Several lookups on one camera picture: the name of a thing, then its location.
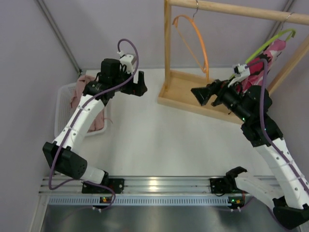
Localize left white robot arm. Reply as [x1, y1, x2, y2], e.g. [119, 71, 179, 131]
[42, 55, 147, 186]

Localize white plastic basket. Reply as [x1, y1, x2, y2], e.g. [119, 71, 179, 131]
[54, 83, 108, 138]

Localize aluminium mounting rail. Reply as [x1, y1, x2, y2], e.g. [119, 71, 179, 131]
[39, 176, 216, 195]

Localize green clothes hanger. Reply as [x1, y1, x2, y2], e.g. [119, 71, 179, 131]
[229, 28, 296, 85]

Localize pink patterned garment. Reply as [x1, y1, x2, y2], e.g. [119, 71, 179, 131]
[237, 39, 287, 94]

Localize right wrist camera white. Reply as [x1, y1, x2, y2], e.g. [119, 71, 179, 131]
[228, 64, 251, 87]

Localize grey slotted cable duct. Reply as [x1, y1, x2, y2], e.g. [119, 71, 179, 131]
[48, 195, 235, 206]

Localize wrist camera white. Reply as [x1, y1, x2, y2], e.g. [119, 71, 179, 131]
[228, 64, 251, 87]
[117, 50, 136, 74]

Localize wooden clothes rack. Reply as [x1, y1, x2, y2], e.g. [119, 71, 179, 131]
[158, 0, 309, 124]

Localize pink trousers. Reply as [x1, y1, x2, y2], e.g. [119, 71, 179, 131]
[70, 75, 108, 133]

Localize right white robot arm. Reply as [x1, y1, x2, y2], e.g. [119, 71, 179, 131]
[191, 80, 309, 230]

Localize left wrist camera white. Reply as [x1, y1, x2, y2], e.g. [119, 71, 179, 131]
[117, 50, 136, 74]

